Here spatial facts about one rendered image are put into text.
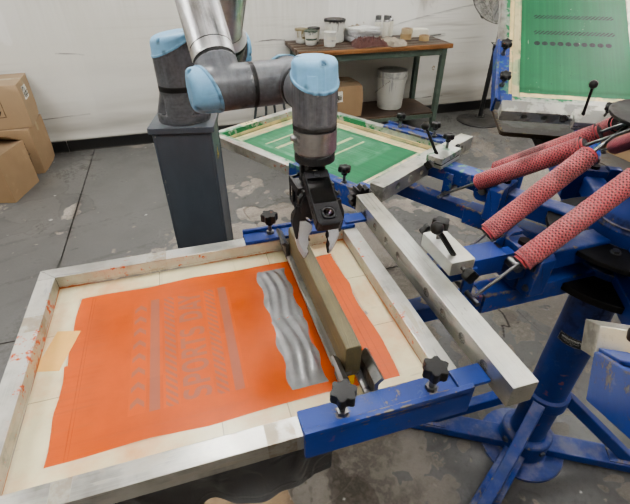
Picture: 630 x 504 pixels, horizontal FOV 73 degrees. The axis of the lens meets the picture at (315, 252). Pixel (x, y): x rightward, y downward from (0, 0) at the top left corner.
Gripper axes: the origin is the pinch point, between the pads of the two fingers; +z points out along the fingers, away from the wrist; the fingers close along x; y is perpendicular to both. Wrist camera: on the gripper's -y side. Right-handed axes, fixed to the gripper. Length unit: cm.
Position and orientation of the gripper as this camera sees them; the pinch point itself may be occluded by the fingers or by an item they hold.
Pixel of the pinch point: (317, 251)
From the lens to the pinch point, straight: 84.1
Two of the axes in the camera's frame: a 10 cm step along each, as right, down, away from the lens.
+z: 0.0, 8.2, 5.8
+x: -9.5, 1.8, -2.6
